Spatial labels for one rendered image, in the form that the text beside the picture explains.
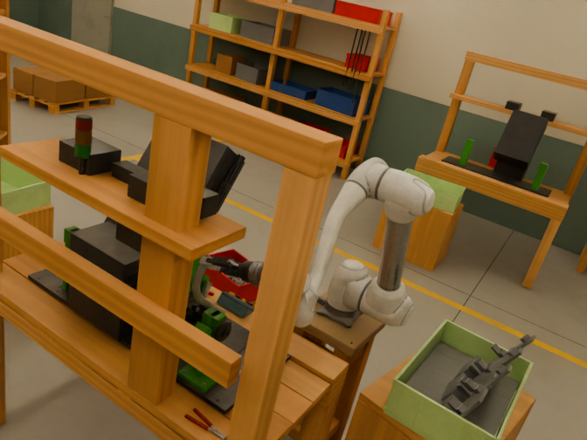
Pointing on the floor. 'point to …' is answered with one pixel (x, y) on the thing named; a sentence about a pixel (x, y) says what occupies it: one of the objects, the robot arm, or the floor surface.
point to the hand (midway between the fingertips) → (210, 263)
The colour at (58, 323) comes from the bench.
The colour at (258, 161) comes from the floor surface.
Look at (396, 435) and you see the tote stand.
